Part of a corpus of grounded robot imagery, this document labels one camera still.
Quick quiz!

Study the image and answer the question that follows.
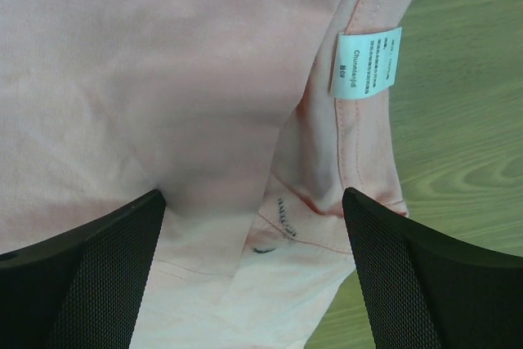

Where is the pink polo shirt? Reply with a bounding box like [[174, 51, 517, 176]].
[[1, 0, 412, 348]]

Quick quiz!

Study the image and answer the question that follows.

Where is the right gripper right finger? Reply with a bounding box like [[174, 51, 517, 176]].
[[342, 188, 522, 349]]

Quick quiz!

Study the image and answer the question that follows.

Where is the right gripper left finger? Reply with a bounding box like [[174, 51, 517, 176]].
[[1, 190, 166, 349]]

